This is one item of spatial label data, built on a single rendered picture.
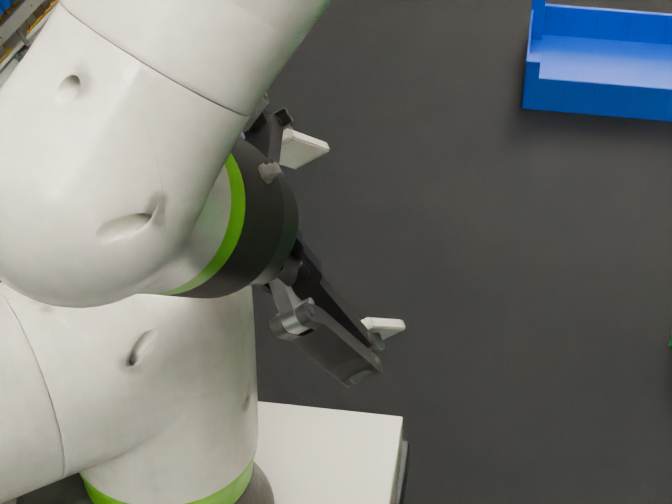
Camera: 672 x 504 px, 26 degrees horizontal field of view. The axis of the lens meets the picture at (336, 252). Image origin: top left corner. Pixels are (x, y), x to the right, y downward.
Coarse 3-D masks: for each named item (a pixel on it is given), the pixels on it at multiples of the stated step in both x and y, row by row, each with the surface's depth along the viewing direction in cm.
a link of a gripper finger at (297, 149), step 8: (288, 136) 95; (296, 136) 96; (304, 136) 98; (288, 144) 96; (296, 144) 97; (304, 144) 98; (312, 144) 99; (320, 144) 100; (288, 152) 98; (296, 152) 99; (304, 152) 99; (312, 152) 100; (320, 152) 101; (280, 160) 99; (288, 160) 100; (296, 160) 100; (304, 160) 101; (296, 168) 102
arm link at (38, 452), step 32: (0, 320) 87; (0, 352) 86; (32, 352) 86; (0, 384) 85; (32, 384) 86; (0, 416) 85; (32, 416) 86; (0, 448) 85; (32, 448) 86; (0, 480) 87; (32, 480) 88
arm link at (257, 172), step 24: (240, 144) 77; (240, 168) 74; (264, 168) 77; (264, 192) 76; (264, 216) 76; (240, 240) 74; (264, 240) 77; (240, 264) 76; (264, 264) 78; (216, 288) 76; (240, 288) 79
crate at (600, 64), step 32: (544, 0) 215; (544, 32) 221; (576, 32) 220; (608, 32) 219; (640, 32) 218; (544, 64) 214; (576, 64) 214; (608, 64) 214; (640, 64) 214; (544, 96) 205; (576, 96) 204; (608, 96) 203; (640, 96) 202
